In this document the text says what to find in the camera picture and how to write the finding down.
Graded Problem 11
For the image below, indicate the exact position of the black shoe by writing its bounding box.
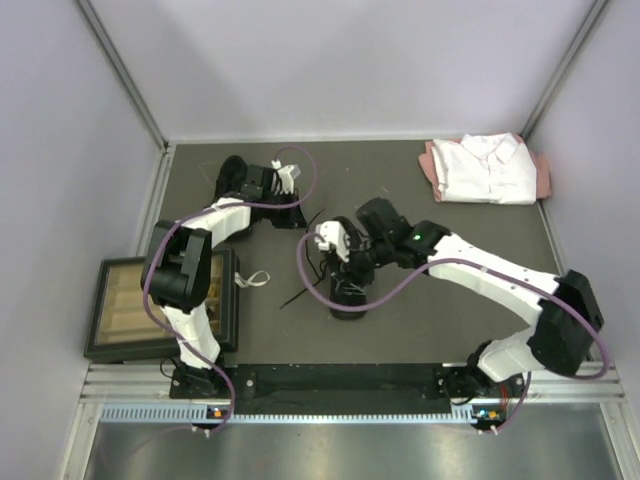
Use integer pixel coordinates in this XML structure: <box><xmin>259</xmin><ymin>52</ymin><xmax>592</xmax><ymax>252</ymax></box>
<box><xmin>214</xmin><ymin>155</ymin><xmax>248</xmax><ymax>202</ymax></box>
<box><xmin>327</xmin><ymin>215</ymin><xmax>371</xmax><ymax>321</ymax></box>

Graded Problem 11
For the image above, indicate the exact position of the black framed compartment box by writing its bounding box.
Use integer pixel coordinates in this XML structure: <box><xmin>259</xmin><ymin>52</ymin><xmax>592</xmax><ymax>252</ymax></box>
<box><xmin>84</xmin><ymin>247</ymin><xmax>240</xmax><ymax>364</ymax></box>

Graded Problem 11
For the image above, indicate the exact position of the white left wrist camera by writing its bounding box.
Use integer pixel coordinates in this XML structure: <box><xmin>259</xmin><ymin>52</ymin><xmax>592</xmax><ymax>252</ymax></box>
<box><xmin>271</xmin><ymin>159</ymin><xmax>301</xmax><ymax>194</ymax></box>

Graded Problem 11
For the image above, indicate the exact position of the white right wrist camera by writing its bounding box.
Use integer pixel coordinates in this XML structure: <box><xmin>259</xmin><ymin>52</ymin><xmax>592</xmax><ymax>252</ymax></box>
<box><xmin>314</xmin><ymin>220</ymin><xmax>355</xmax><ymax>263</ymax></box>

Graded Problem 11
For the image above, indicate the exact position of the pink folded cloth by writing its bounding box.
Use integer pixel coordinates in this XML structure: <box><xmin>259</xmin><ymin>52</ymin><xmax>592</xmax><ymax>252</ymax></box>
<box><xmin>417</xmin><ymin>139</ymin><xmax>553</xmax><ymax>204</ymax></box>

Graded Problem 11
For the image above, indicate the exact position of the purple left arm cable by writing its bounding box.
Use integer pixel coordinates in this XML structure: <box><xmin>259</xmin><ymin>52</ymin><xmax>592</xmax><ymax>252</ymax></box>
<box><xmin>141</xmin><ymin>145</ymin><xmax>320</xmax><ymax>435</ymax></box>

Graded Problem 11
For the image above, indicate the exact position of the white folded shirt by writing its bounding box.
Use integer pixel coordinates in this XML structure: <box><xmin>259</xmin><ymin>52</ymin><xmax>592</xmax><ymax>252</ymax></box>
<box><xmin>430</xmin><ymin>132</ymin><xmax>539</xmax><ymax>205</ymax></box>

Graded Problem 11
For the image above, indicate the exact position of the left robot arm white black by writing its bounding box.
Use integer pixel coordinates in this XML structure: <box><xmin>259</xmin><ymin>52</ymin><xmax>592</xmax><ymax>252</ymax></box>
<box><xmin>140</xmin><ymin>156</ymin><xmax>307</xmax><ymax>397</ymax></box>

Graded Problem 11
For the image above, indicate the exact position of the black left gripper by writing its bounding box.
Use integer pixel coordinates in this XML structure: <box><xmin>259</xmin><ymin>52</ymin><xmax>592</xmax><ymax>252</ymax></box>
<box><xmin>261</xmin><ymin>188</ymin><xmax>308</xmax><ymax>229</ymax></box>

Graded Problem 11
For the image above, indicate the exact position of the white ribbon loop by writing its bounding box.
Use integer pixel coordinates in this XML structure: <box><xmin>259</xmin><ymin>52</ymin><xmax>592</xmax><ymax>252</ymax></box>
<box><xmin>234</xmin><ymin>270</ymin><xmax>271</xmax><ymax>289</ymax></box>

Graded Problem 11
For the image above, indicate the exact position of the white slotted cable duct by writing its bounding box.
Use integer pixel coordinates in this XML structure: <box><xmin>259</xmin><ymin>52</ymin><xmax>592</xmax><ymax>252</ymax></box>
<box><xmin>101</xmin><ymin>404</ymin><xmax>503</xmax><ymax>425</ymax></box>

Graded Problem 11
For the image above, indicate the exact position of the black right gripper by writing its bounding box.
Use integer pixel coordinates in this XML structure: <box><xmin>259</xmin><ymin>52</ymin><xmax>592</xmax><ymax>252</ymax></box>
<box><xmin>332</xmin><ymin>236</ymin><xmax>393</xmax><ymax>294</ymax></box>

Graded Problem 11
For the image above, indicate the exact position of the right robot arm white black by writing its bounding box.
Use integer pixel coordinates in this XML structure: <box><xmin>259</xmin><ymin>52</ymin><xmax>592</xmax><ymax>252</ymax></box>
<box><xmin>338</xmin><ymin>198</ymin><xmax>603</xmax><ymax>396</ymax></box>

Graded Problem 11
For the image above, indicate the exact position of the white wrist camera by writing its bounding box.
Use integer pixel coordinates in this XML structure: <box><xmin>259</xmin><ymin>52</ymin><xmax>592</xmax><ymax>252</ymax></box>
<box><xmin>271</xmin><ymin>159</ymin><xmax>301</xmax><ymax>194</ymax></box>
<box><xmin>314</xmin><ymin>220</ymin><xmax>355</xmax><ymax>263</ymax></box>

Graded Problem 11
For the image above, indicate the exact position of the black base plate strip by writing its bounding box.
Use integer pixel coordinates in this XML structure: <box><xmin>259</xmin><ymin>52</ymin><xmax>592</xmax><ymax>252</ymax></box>
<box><xmin>168</xmin><ymin>363</ymin><xmax>524</xmax><ymax>415</ymax></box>

